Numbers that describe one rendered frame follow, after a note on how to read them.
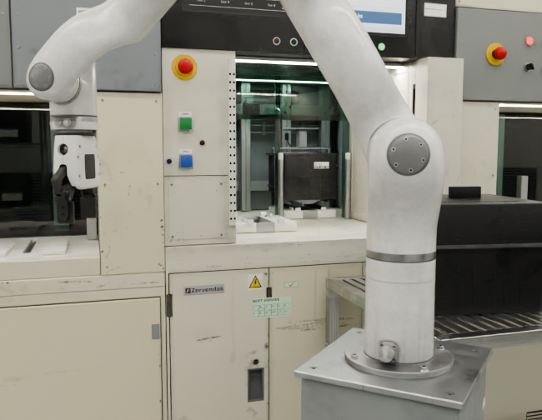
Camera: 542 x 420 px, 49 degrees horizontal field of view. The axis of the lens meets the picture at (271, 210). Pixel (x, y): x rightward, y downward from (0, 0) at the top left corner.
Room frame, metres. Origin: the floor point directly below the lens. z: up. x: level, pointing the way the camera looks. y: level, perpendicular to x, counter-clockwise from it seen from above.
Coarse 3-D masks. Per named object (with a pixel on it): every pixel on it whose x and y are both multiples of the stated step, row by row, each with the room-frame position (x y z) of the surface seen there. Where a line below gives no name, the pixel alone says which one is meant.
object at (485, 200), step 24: (456, 192) 1.45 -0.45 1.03; (480, 192) 1.46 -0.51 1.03; (456, 216) 1.31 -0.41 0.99; (480, 216) 1.32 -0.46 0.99; (504, 216) 1.33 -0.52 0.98; (528, 216) 1.33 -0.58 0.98; (456, 240) 1.31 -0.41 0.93; (480, 240) 1.32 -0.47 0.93; (504, 240) 1.33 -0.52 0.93; (528, 240) 1.33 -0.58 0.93
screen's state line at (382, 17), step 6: (360, 12) 1.77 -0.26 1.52; (366, 12) 1.77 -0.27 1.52; (372, 12) 1.78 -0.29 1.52; (378, 12) 1.78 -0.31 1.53; (384, 12) 1.79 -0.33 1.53; (390, 12) 1.79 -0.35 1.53; (360, 18) 1.77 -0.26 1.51; (366, 18) 1.77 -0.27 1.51; (372, 18) 1.78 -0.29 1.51; (378, 18) 1.78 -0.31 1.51; (384, 18) 1.79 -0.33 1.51; (390, 18) 1.79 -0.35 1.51; (396, 18) 1.80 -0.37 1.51; (396, 24) 1.80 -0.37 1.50
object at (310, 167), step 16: (288, 128) 2.34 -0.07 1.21; (304, 128) 2.33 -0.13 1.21; (304, 144) 2.36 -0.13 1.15; (272, 160) 2.39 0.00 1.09; (288, 160) 2.25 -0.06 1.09; (304, 160) 2.27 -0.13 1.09; (320, 160) 2.29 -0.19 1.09; (272, 176) 2.39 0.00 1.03; (288, 176) 2.25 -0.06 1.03; (304, 176) 2.27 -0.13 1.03; (320, 176) 2.29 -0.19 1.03; (272, 192) 2.43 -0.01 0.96; (288, 192) 2.25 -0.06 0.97; (304, 192) 2.27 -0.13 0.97; (320, 192) 2.29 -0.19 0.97; (320, 208) 2.30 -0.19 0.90
